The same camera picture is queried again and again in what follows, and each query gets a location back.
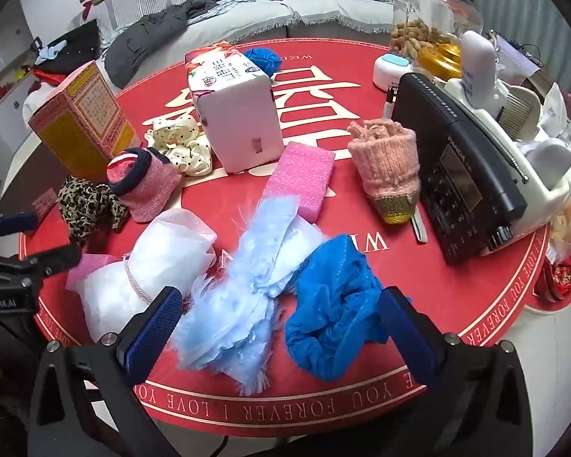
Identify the thin pink foam sheet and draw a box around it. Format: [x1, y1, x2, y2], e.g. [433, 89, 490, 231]
[65, 253, 120, 291]

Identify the light blue fluffy cloth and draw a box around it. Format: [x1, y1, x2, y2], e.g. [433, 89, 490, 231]
[169, 196, 325, 396]

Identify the blue plastic shoe cover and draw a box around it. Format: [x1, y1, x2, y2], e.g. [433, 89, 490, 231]
[284, 234, 390, 382]

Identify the white mesh pouch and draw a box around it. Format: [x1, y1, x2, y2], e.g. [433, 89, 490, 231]
[75, 208, 217, 342]

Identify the leopard print scrunchie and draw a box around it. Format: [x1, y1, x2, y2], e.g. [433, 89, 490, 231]
[57, 176, 130, 248]

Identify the pink knit hat navy rim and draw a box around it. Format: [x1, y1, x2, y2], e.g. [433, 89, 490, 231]
[106, 147, 181, 224]

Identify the pink foam sponge block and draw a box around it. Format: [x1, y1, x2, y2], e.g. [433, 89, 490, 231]
[262, 142, 335, 224]

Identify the nail file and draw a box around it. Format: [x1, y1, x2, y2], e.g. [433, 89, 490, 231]
[410, 208, 428, 244]

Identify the round red table mat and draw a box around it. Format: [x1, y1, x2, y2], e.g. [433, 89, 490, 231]
[35, 38, 549, 438]

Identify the yellow red cardboard box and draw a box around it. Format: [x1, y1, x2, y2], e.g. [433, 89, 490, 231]
[29, 61, 142, 182]

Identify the cream dotted scrunchie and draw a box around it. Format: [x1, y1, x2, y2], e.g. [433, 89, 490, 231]
[144, 115, 213, 177]

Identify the white cabinet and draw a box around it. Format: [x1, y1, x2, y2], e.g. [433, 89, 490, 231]
[0, 0, 35, 193]

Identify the black bag on sofa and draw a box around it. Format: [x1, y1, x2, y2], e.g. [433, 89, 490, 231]
[33, 20, 101, 75]

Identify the white tissue pack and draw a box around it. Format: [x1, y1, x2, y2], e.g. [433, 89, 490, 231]
[184, 42, 284, 173]

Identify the dark grey coat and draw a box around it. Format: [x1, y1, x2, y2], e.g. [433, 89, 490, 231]
[104, 0, 222, 89]

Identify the white round cream jar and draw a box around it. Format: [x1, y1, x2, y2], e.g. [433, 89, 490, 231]
[372, 54, 413, 92]

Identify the gold jar lid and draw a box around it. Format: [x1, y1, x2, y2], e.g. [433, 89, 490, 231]
[416, 43, 462, 81]

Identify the white lotion bottle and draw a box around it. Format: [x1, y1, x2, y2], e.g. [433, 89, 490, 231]
[461, 30, 497, 109]

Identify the blue yarn ball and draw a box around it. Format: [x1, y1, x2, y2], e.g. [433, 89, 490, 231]
[243, 48, 282, 77]

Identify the clear peanut jar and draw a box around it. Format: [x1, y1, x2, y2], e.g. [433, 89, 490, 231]
[390, 0, 484, 61]

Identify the grey covered sofa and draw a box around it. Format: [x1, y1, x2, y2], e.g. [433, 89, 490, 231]
[65, 0, 399, 82]

